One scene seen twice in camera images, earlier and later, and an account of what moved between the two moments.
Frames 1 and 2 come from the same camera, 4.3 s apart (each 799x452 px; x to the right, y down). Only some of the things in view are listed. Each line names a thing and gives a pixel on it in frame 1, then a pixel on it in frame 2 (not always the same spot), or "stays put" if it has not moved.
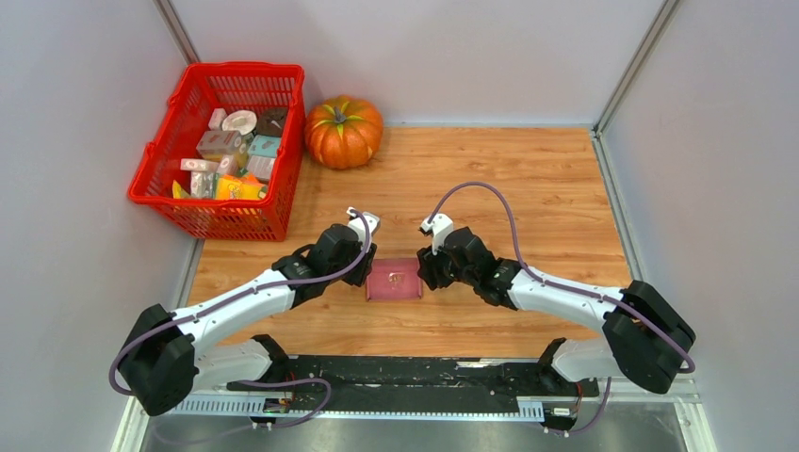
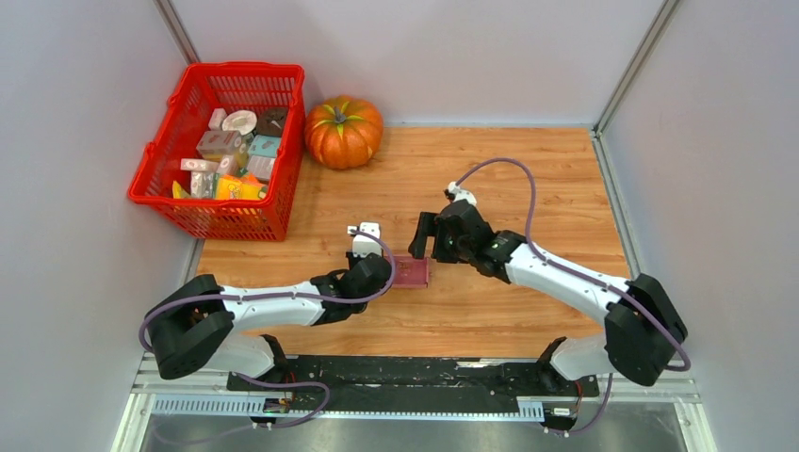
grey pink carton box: [221, 142] stays put
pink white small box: [199, 165] stays put
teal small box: [265, 146] stays put
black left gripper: [358, 278] to [352, 261]
